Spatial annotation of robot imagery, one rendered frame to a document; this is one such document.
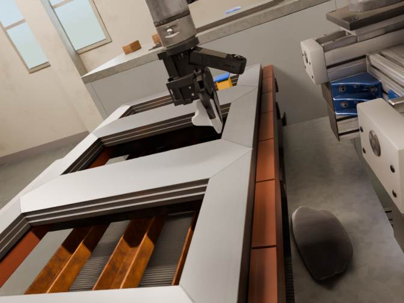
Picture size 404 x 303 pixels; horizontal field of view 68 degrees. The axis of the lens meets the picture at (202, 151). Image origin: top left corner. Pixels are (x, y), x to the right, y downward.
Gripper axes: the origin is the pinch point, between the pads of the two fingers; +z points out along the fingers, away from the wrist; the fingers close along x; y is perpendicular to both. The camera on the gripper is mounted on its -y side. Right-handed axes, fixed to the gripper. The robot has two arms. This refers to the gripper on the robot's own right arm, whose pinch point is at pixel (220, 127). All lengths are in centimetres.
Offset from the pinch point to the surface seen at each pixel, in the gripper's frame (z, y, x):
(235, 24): -11, 1, -81
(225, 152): 7.2, 1.5, -1.0
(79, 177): 7.2, 48.4, -4.4
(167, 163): 7.2, 17.5, -1.7
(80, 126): 73, 282, -293
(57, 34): -46, 229, -276
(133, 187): 7.2, 24.1, 7.2
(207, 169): 7.2, 4.8, 5.5
